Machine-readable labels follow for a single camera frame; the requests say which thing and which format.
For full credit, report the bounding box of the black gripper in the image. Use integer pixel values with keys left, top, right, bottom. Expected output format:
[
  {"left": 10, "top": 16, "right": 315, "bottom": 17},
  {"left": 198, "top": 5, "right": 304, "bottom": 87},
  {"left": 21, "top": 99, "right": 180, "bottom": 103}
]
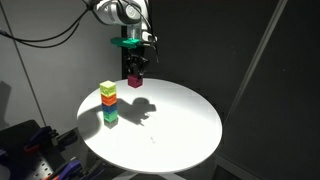
[{"left": 125, "top": 46, "right": 148, "bottom": 79}]

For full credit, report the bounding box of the maroon toy block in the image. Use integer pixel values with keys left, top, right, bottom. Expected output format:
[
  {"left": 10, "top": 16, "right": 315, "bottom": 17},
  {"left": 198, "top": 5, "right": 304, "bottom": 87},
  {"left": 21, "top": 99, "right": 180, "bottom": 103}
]
[{"left": 127, "top": 73, "right": 144, "bottom": 89}]

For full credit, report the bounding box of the lime green toy block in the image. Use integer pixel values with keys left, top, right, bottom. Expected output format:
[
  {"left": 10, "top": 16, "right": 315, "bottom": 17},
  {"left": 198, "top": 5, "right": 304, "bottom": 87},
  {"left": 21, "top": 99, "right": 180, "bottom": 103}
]
[{"left": 98, "top": 79, "right": 118, "bottom": 98}]

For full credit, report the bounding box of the orange toy block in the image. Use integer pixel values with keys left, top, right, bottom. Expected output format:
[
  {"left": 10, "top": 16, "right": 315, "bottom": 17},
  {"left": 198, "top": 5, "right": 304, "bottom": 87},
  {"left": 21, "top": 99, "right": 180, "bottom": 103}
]
[{"left": 100, "top": 93, "right": 118, "bottom": 107}]

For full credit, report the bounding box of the blue toy block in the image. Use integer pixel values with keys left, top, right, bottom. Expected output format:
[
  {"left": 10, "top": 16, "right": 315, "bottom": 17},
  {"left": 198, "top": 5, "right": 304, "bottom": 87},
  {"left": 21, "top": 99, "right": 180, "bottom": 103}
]
[{"left": 101, "top": 103, "right": 118, "bottom": 115}]

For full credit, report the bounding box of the grey toy block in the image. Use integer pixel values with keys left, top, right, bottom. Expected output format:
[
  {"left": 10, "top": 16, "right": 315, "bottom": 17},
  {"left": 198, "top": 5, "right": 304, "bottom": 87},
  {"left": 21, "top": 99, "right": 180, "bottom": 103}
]
[{"left": 103, "top": 119, "right": 119, "bottom": 130}]

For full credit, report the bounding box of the purple clamp orange tip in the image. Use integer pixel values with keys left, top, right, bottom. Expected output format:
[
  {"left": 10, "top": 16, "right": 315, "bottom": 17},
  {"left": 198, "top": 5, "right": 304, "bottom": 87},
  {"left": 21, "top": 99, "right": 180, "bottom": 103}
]
[{"left": 22, "top": 125, "right": 55, "bottom": 155}]

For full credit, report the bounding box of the large purple spring clamp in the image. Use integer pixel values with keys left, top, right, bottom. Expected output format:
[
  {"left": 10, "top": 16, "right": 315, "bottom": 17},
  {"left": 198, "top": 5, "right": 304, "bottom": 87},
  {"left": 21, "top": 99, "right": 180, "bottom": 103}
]
[{"left": 44, "top": 157, "right": 83, "bottom": 180}]

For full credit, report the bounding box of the perforated metal plate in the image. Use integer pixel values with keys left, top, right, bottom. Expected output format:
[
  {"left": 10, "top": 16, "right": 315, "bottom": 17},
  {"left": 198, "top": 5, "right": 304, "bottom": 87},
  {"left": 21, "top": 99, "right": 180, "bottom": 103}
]
[{"left": 9, "top": 154, "right": 57, "bottom": 180}]

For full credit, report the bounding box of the green camera mount bracket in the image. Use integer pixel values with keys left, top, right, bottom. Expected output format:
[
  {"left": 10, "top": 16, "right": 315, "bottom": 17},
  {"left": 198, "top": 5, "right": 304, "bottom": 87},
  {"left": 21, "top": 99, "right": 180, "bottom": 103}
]
[{"left": 110, "top": 36, "right": 148, "bottom": 50}]

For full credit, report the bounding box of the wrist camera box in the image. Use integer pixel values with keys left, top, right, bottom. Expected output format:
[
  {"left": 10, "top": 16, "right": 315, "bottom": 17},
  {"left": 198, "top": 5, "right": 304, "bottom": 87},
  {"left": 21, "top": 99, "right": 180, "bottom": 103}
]
[{"left": 141, "top": 31, "right": 158, "bottom": 43}]

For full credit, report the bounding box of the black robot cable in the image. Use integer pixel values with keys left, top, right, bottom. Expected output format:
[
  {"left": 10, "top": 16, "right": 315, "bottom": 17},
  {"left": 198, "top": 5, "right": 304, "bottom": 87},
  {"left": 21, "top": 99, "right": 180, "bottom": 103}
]
[{"left": 0, "top": 0, "right": 98, "bottom": 49}]

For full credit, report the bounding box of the white table pedestal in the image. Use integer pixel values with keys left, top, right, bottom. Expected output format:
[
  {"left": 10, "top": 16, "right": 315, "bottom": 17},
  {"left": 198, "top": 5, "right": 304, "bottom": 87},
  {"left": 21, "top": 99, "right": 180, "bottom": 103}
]
[{"left": 113, "top": 169, "right": 188, "bottom": 180}]

